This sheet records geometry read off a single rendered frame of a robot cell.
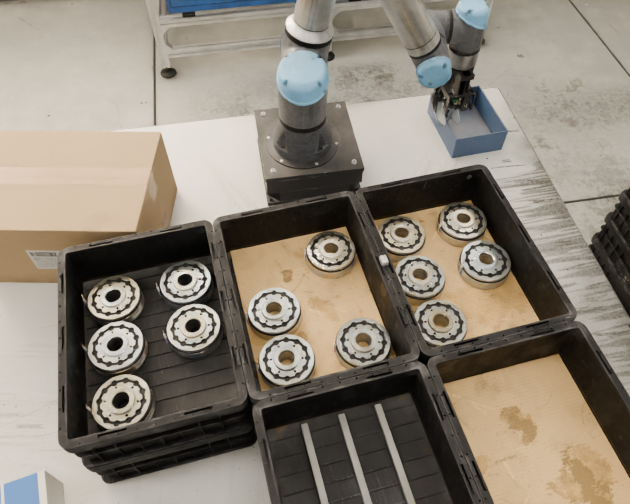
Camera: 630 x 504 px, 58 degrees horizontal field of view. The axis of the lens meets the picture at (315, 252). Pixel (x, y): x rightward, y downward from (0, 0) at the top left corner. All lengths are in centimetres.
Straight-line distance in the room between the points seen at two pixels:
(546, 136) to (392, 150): 138
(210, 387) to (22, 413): 42
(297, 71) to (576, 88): 212
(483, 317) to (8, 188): 104
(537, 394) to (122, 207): 90
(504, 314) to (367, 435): 37
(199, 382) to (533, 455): 60
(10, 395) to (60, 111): 195
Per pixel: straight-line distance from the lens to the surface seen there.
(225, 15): 294
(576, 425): 113
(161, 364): 112
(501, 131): 164
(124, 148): 139
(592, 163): 284
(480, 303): 119
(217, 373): 109
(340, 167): 142
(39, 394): 132
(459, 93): 152
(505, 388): 112
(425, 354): 100
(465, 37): 144
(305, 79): 131
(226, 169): 157
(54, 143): 146
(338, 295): 115
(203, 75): 309
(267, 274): 118
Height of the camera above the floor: 181
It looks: 54 degrees down
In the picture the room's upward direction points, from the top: straight up
